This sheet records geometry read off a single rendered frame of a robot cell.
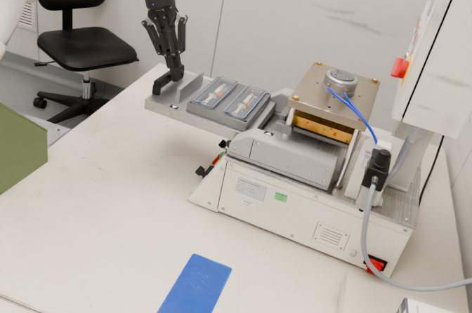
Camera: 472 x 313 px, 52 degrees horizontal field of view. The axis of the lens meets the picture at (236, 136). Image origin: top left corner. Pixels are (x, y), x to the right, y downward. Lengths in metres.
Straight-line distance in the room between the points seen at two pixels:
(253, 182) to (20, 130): 0.57
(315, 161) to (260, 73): 1.77
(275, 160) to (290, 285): 0.28
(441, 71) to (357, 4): 1.67
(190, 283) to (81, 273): 0.23
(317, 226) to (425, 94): 0.41
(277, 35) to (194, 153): 1.39
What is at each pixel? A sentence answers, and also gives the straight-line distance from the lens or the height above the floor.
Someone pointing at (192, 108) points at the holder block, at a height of 0.98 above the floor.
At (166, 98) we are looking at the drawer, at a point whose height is 0.97.
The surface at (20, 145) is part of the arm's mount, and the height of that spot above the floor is 0.85.
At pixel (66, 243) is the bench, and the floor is 0.75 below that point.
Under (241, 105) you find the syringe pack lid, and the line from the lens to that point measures 1.23.
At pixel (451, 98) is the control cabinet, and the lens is 1.00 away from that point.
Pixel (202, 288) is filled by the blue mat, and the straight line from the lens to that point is 1.08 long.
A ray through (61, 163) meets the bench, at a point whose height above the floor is 0.75.
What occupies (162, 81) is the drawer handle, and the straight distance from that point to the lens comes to 1.28.
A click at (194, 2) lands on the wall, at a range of 2.82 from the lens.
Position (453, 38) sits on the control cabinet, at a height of 1.34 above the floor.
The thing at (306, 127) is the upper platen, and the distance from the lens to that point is 1.13.
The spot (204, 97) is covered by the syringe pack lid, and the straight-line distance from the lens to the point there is 1.23.
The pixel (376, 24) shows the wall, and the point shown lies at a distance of 2.64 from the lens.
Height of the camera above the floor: 1.57
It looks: 31 degrees down
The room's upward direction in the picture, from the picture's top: 12 degrees clockwise
